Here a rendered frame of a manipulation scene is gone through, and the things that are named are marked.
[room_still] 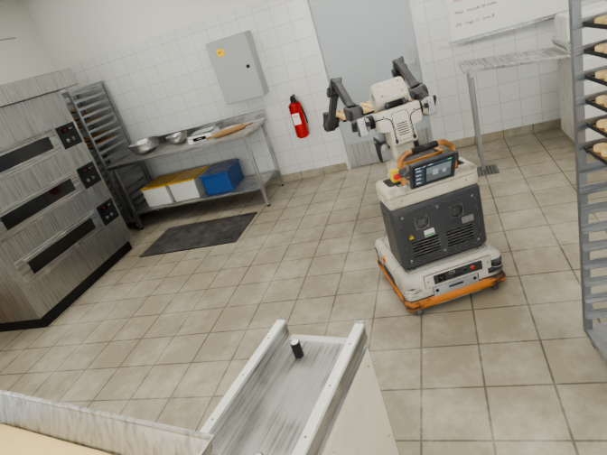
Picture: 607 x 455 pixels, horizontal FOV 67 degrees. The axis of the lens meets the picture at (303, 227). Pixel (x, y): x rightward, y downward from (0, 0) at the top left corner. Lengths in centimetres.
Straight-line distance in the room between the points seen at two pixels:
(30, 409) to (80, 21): 593
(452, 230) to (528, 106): 299
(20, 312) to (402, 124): 365
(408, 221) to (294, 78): 325
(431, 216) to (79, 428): 219
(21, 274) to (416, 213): 337
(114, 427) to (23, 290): 384
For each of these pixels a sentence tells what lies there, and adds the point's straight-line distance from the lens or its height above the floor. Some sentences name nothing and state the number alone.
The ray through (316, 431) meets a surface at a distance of 123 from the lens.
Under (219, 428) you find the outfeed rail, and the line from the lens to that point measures 138.
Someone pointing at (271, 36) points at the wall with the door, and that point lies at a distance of 558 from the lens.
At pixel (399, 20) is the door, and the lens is 536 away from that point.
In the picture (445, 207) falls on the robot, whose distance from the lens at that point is 273.
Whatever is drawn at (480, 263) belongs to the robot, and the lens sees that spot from 288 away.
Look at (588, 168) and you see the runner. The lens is 214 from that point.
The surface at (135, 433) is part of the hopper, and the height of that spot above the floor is 130.
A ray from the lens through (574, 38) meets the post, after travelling 199.
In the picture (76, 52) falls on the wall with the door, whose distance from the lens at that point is 679.
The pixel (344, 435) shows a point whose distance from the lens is 136.
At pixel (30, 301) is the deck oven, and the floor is 30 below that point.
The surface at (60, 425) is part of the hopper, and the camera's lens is 96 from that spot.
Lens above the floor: 178
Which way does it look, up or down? 23 degrees down
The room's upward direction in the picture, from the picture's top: 18 degrees counter-clockwise
